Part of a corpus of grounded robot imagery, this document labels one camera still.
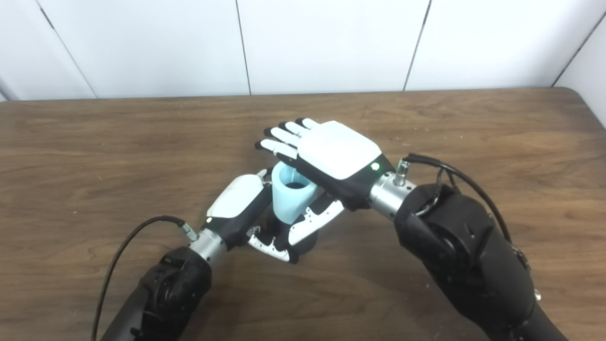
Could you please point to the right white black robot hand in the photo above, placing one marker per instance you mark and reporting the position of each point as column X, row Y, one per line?
column 338, row 151

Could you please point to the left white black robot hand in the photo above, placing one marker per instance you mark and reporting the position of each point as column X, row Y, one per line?
column 236, row 199

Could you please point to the black funnel-shaped nozzle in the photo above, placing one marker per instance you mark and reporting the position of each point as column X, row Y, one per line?
column 305, row 241

